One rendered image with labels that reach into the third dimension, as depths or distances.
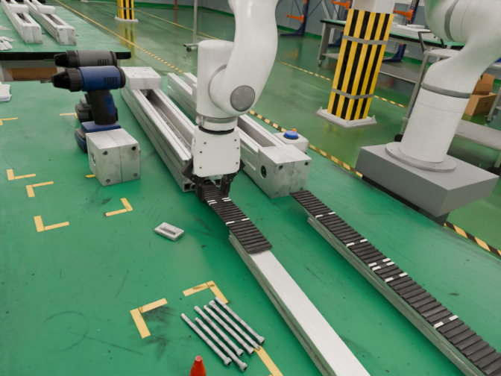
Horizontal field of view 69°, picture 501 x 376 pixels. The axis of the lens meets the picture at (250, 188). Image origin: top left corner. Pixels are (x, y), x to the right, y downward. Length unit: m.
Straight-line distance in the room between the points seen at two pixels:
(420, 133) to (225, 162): 0.54
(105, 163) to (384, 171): 0.71
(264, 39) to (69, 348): 0.54
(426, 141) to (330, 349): 0.67
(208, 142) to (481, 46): 0.64
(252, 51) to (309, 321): 0.43
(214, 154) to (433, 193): 0.54
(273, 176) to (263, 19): 0.35
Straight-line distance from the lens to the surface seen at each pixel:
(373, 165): 1.06
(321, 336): 0.55
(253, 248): 0.66
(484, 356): 0.64
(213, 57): 0.69
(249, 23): 0.65
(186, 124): 1.04
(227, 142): 0.76
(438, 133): 1.06
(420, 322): 0.67
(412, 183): 1.00
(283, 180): 0.87
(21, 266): 0.72
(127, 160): 0.90
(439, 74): 1.04
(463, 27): 1.04
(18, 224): 0.83
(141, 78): 1.35
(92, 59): 1.24
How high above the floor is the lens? 1.23
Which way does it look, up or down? 29 degrees down
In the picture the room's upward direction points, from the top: 7 degrees clockwise
